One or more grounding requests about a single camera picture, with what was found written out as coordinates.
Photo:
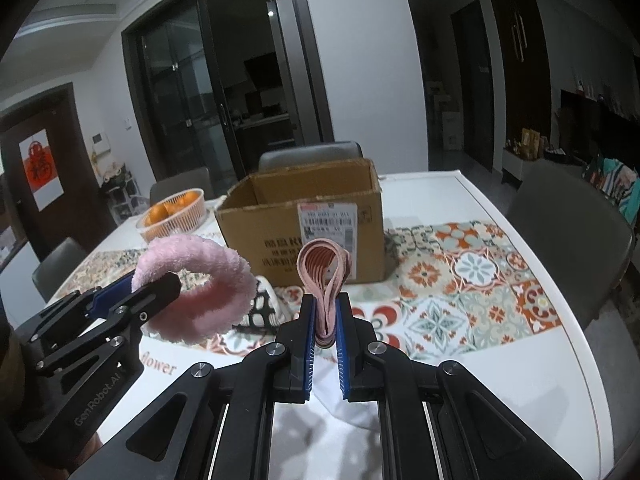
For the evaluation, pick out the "pink ribbed knit band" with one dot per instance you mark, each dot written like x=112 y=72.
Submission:
x=320 y=270

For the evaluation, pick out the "colourful hanging cloth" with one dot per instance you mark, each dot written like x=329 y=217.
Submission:
x=612 y=182

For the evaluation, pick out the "dark wooden double door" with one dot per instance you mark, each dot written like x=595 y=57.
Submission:
x=522 y=70

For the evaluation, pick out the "pink fluffy headband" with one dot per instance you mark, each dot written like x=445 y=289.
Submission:
x=220 y=265

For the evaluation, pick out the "red wall poster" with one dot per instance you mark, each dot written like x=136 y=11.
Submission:
x=42 y=170

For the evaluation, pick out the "black white patterned pouch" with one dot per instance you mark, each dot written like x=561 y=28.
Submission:
x=260 y=310

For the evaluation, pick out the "white intercom panel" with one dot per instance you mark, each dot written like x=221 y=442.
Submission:
x=100 y=142

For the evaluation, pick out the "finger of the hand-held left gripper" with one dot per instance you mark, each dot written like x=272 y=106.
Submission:
x=150 y=297
x=112 y=294

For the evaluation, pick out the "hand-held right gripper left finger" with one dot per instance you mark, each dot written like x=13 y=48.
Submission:
x=300 y=360

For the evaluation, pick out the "dark sliding glass door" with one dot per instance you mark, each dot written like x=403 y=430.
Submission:
x=175 y=85

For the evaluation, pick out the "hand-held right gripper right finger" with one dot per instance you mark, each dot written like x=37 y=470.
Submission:
x=347 y=360

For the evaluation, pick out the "white plastic fruit basket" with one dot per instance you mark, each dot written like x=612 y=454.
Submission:
x=172 y=222

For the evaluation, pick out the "pile of oranges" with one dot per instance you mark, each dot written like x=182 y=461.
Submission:
x=167 y=207

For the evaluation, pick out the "brown cardboard box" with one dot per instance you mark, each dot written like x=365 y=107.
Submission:
x=280 y=235

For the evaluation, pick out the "grey dining chair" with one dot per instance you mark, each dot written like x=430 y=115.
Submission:
x=180 y=185
x=310 y=152
x=55 y=267
x=565 y=240

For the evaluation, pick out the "white shoe rack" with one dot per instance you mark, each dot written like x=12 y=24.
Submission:
x=119 y=195

